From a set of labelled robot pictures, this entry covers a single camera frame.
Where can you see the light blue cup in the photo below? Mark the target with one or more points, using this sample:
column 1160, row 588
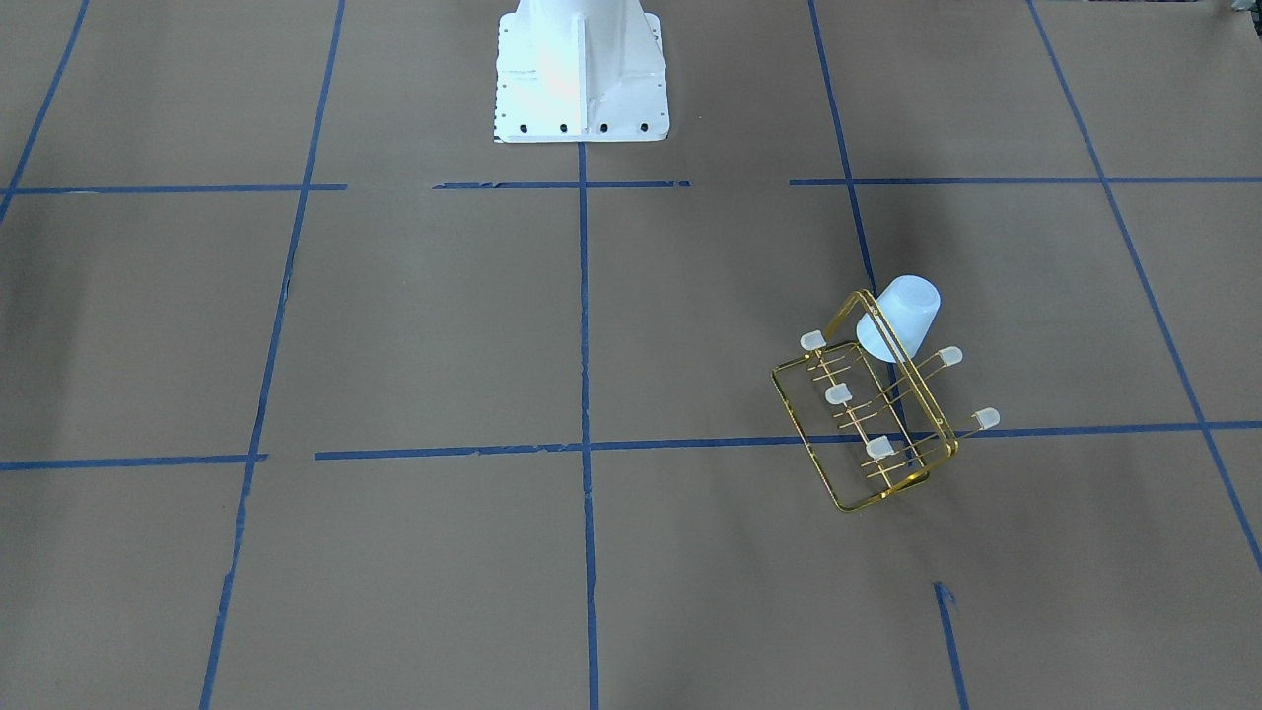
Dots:
column 909, row 304

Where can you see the gold wire cup holder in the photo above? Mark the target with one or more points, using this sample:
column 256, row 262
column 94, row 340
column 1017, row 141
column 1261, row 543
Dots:
column 863, row 408

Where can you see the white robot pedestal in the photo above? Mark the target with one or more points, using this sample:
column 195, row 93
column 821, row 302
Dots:
column 572, row 71

